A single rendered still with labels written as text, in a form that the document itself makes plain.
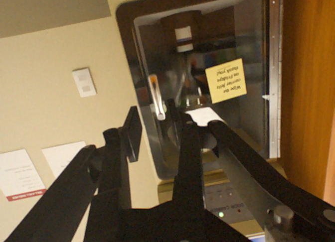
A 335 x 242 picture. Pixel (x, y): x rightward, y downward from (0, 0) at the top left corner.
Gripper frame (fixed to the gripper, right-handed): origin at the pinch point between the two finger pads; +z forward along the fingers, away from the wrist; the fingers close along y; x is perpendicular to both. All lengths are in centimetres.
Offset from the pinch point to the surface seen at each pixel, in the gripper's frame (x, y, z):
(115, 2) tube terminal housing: 15.8, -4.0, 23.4
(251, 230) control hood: -34.7, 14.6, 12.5
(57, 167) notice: -39, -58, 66
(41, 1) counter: 20.3, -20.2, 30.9
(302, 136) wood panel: -19.3, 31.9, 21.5
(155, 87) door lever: 0.3, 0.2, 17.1
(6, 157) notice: -29, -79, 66
